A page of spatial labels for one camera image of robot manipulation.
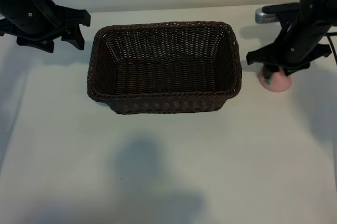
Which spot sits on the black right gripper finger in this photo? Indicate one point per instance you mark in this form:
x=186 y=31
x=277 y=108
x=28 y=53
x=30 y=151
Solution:
x=296 y=71
x=271 y=69

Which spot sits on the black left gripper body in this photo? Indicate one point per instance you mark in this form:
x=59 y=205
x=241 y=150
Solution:
x=23 y=15

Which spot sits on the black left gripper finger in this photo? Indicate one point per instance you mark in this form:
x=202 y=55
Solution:
x=37 y=44
x=75 y=38

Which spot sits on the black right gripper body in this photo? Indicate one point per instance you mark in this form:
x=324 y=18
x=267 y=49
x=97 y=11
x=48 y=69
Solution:
x=302 y=42

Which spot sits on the pink peach with green leaf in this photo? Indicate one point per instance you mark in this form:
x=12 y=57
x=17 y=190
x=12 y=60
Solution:
x=276 y=84

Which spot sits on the dark brown wicker basket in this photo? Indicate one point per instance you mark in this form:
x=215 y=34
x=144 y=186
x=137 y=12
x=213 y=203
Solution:
x=163 y=81

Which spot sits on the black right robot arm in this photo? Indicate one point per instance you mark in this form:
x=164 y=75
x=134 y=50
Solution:
x=321 y=0

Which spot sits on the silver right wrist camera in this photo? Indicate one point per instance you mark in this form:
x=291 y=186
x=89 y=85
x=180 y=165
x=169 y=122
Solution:
x=264 y=17

